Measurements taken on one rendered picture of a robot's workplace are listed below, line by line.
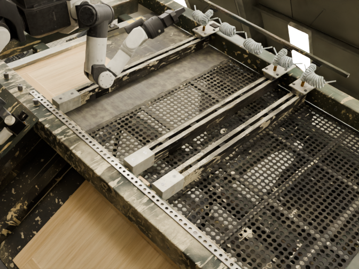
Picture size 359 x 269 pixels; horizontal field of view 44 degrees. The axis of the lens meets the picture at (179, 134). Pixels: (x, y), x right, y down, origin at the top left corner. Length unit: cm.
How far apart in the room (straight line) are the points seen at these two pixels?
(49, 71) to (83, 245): 96
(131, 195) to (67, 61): 105
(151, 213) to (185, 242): 18
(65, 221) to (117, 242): 29
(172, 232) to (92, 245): 49
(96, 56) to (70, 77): 47
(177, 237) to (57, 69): 124
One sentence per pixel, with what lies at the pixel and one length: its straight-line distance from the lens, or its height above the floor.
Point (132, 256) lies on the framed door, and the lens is 198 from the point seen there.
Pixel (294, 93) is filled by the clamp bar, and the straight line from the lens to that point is 244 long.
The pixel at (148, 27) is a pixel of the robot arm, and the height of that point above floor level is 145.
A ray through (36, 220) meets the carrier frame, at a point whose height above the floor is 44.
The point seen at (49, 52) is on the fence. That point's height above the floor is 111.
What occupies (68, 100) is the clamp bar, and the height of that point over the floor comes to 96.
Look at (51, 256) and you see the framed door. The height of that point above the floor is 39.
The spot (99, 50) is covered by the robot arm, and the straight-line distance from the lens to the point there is 202.
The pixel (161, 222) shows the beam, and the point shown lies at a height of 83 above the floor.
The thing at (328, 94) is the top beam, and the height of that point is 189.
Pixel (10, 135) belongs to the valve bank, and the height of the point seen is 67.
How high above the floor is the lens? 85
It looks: 9 degrees up
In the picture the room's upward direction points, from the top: 42 degrees clockwise
